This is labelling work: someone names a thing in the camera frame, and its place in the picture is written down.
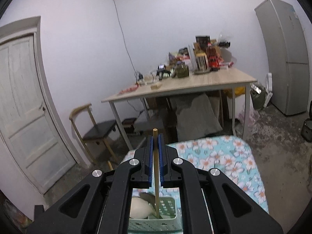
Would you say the wooden chopstick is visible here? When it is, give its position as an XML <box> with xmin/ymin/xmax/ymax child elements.
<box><xmin>153</xmin><ymin>128</ymin><xmax>160</xmax><ymax>219</ymax></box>

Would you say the white plastic spoon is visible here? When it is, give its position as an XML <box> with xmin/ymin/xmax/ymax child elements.
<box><xmin>129</xmin><ymin>197</ymin><xmax>154</xmax><ymax>219</ymax></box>

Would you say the green plastic utensil basket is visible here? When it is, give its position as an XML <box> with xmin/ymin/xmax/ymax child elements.
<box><xmin>128</xmin><ymin>197</ymin><xmax>183</xmax><ymax>233</ymax></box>

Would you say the pale green spoon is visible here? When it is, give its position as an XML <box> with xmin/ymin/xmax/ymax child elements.
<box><xmin>139</xmin><ymin>192</ymin><xmax>156</xmax><ymax>206</ymax></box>

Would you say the floral blue tablecloth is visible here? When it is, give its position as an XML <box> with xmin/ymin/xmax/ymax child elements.
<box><xmin>120</xmin><ymin>135</ymin><xmax>270</xmax><ymax>215</ymax></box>

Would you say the wooden chair black seat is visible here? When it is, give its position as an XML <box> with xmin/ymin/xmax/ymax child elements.
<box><xmin>69</xmin><ymin>103</ymin><xmax>117</xmax><ymax>163</ymax></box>

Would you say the white panel door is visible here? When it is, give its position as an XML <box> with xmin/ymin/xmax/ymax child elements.
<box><xmin>1</xmin><ymin>16</ymin><xmax>80</xmax><ymax>194</ymax></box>

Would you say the wooden top desk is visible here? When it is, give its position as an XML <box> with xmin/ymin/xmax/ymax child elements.
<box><xmin>102</xmin><ymin>67</ymin><xmax>257</xmax><ymax>151</ymax></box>

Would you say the green glass jar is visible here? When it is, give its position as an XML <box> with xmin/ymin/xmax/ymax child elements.
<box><xmin>175</xmin><ymin>61</ymin><xmax>189</xmax><ymax>78</ymax></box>

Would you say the red oil bottle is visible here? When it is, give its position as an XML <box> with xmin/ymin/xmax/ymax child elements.
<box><xmin>206</xmin><ymin>43</ymin><xmax>219</xmax><ymax>71</ymax></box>

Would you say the grey refrigerator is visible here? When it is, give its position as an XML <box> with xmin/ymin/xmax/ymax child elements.
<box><xmin>255</xmin><ymin>0</ymin><xmax>309</xmax><ymax>116</ymax></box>

